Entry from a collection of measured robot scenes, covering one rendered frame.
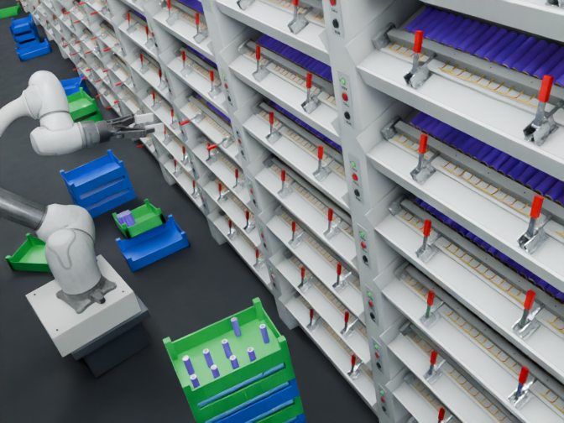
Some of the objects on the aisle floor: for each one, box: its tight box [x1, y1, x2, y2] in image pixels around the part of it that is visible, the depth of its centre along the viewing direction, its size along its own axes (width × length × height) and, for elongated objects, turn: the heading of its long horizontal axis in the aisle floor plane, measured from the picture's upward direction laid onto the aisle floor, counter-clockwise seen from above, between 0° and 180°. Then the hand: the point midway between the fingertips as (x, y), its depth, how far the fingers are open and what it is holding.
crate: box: [5, 233, 51, 272], centre depth 316 cm, size 30×20×8 cm
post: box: [203, 0, 299, 330], centre depth 205 cm, size 20×9×178 cm, turn 132°
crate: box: [112, 199, 166, 239], centre depth 319 cm, size 30×20×8 cm
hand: (153, 122), depth 224 cm, fingers open, 10 cm apart
